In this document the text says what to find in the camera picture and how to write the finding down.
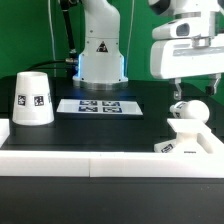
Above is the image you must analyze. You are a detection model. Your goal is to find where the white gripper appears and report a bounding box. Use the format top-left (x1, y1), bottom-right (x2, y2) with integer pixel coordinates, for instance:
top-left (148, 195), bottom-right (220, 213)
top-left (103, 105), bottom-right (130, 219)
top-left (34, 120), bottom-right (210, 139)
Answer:
top-left (150, 35), bottom-right (224, 100)

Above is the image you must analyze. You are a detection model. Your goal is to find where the white lamp bulb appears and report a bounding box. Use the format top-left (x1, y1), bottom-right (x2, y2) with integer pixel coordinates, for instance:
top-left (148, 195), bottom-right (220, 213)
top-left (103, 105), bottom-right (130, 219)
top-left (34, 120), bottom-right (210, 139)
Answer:
top-left (170, 100), bottom-right (210, 123)

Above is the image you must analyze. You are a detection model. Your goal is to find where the white lamp base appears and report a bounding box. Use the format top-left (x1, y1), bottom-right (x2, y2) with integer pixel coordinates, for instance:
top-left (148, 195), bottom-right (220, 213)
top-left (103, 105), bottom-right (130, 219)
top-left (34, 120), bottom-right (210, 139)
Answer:
top-left (154, 118), bottom-right (214, 154)

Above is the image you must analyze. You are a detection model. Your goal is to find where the white lamp shade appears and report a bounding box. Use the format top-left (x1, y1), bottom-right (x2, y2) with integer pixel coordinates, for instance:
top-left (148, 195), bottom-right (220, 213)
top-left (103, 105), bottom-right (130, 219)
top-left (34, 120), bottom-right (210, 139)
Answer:
top-left (12, 71), bottom-right (54, 126)

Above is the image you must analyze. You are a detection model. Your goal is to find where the white marker tag sheet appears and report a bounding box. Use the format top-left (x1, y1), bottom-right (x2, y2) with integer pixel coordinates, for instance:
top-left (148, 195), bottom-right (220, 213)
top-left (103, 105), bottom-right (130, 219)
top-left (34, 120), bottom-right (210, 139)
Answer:
top-left (57, 99), bottom-right (142, 115)

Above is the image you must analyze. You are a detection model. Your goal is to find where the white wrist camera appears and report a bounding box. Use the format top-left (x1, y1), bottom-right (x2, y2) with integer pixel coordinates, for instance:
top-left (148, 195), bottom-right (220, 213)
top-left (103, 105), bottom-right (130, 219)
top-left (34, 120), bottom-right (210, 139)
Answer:
top-left (152, 17), bottom-right (215, 40)

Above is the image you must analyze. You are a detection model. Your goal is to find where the black cable hose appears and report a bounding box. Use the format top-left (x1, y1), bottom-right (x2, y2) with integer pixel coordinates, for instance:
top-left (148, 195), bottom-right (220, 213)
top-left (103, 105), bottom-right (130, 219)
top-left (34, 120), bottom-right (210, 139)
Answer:
top-left (26, 0), bottom-right (80, 72)

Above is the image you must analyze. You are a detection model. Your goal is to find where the white thin cable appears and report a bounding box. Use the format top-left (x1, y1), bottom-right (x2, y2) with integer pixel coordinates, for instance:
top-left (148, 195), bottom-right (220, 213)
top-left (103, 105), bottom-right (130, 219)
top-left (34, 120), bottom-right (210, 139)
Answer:
top-left (47, 0), bottom-right (57, 62)

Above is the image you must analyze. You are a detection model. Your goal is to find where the white left wall bar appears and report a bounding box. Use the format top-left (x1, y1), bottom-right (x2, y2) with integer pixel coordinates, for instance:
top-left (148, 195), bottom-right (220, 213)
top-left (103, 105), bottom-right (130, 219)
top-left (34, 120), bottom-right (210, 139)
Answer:
top-left (0, 119), bottom-right (10, 147)

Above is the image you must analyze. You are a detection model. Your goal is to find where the white front wall bar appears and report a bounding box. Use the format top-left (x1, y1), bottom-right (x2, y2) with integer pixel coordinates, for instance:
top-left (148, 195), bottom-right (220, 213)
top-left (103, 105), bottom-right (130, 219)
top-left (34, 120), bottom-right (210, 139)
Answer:
top-left (0, 150), bottom-right (224, 178)

